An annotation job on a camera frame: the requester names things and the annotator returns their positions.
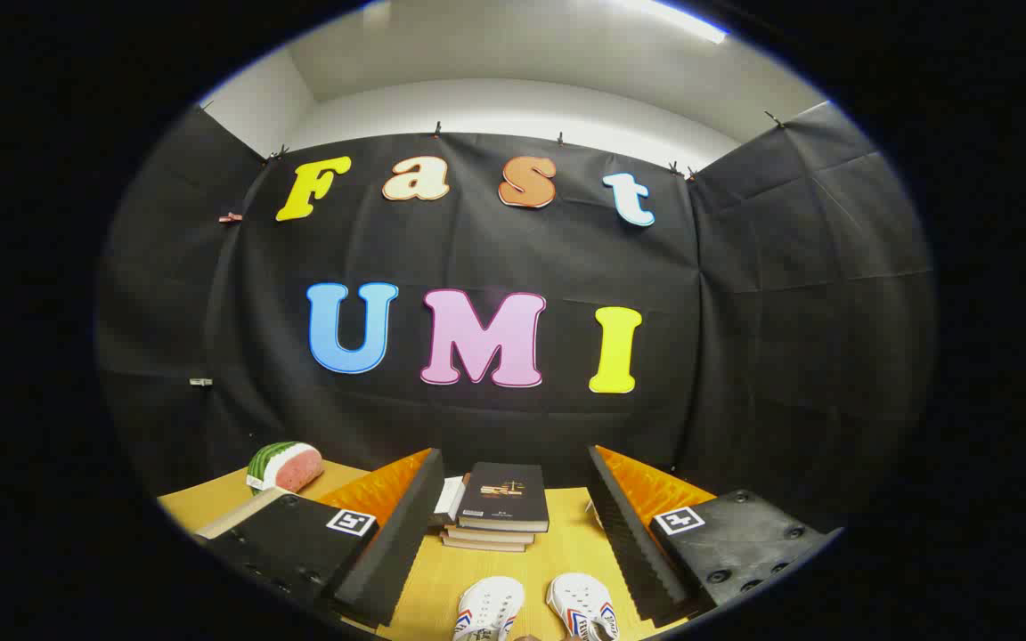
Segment black hardcover book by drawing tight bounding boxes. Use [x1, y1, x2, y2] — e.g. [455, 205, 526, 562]
[458, 462, 550, 533]

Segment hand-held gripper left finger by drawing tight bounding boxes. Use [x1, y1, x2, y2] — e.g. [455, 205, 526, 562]
[195, 448, 445, 629]

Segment white canvas shoe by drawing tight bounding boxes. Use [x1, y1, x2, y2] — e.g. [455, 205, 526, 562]
[452, 576, 526, 641]
[546, 572, 621, 641]

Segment brown hardcover book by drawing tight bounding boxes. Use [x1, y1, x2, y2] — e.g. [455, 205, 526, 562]
[446, 525, 536, 546]
[442, 534, 527, 553]

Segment white portrait cover book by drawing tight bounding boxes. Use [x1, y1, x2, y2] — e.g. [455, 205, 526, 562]
[434, 475, 469, 527]

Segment black backdrop cloth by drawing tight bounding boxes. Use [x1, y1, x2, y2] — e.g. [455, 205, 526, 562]
[96, 101, 937, 535]

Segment beige fabric storage box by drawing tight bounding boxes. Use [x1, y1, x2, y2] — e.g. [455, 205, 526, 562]
[195, 486, 300, 540]

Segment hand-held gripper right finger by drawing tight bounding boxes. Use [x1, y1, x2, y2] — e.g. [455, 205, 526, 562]
[586, 444, 845, 628]

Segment watermelon slice plush toy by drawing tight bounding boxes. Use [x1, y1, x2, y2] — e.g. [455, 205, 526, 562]
[246, 441, 325, 495]

